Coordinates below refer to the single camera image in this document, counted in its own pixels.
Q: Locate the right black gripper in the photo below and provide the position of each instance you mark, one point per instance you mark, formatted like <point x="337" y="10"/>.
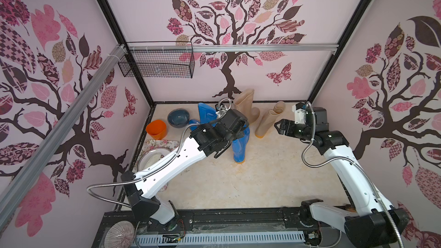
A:
<point x="287" y="127"/>

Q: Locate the blue rain boot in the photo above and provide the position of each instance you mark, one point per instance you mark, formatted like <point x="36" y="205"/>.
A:
<point x="239" y="147"/>
<point x="206" y="114"/>

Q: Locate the tall beige rain boot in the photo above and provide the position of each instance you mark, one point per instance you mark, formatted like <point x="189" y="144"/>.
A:
<point x="244" y="104"/>

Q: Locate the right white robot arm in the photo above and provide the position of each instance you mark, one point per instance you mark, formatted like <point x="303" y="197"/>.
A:
<point x="375" y="221"/>

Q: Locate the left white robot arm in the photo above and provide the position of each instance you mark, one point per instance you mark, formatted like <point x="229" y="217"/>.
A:
<point x="141" y="187"/>

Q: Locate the grey blue bowl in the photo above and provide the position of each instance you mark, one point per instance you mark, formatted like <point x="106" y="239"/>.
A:
<point x="178" y="118"/>

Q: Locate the orange plastic cup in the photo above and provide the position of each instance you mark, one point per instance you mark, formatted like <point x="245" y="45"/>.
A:
<point x="157" y="129"/>

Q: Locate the white radish with leaves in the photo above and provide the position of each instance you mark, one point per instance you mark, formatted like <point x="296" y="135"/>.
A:
<point x="148" y="160"/>

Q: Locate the floral placemat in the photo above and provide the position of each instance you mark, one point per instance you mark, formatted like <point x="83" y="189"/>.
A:
<point x="151" y="144"/>

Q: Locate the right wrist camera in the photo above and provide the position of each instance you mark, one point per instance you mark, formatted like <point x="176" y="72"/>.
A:
<point x="300" y="111"/>

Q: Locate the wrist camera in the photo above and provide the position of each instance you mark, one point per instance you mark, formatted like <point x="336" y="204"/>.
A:
<point x="300" y="111"/>
<point x="223" y="106"/>

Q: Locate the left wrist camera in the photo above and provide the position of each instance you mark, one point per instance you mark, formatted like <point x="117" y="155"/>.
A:
<point x="223" y="106"/>

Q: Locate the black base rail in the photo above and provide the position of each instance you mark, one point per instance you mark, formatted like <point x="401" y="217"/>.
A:
<point x="288" y="217"/>

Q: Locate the rear aluminium rail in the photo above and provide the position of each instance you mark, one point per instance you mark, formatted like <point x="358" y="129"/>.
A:
<point x="238" y="48"/>

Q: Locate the aluminium rail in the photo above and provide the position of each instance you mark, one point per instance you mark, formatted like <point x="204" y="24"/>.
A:
<point x="238" y="48"/>
<point x="18" y="188"/>

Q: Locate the black wire basket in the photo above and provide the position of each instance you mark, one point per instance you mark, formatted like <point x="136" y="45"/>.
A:
<point x="158" y="59"/>

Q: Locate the white slotted cable duct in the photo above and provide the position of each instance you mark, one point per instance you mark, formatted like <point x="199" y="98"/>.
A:
<point x="209" y="239"/>

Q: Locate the round wire fan guard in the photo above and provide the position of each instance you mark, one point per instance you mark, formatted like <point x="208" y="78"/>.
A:
<point x="120" y="235"/>

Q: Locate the left aluminium rail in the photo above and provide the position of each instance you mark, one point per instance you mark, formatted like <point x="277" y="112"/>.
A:
<point x="18" y="188"/>

